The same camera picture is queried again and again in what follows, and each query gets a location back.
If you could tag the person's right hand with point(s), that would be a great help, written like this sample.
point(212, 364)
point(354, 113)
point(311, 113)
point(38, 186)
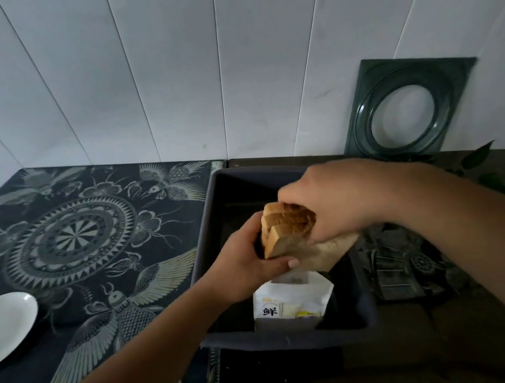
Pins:
point(352, 196)

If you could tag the person's left hand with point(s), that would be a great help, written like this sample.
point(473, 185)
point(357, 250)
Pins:
point(238, 271)

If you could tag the person's right fingers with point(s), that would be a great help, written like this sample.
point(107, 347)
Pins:
point(300, 193)

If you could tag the person's left thumb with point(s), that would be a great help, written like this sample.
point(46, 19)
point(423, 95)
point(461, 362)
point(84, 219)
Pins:
point(280, 266)

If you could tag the stack of bread slices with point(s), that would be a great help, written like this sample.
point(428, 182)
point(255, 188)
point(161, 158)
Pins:
point(284, 233)

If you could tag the white plastic bread bag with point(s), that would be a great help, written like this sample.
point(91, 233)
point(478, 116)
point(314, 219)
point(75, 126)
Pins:
point(295, 297)

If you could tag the person's right forearm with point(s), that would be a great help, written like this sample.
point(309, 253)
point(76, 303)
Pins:
point(478, 237)

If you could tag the person's left forearm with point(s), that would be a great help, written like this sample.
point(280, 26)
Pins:
point(135, 363)

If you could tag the dark grey rectangular bin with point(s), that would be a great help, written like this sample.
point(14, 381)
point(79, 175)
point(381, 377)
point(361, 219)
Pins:
point(235, 200)

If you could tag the green plant leaves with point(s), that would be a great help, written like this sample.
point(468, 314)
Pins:
point(478, 156)

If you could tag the dark patterned tablecloth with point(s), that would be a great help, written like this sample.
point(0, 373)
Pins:
point(81, 234)

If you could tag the white plate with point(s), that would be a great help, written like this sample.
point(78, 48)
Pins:
point(3, 328)

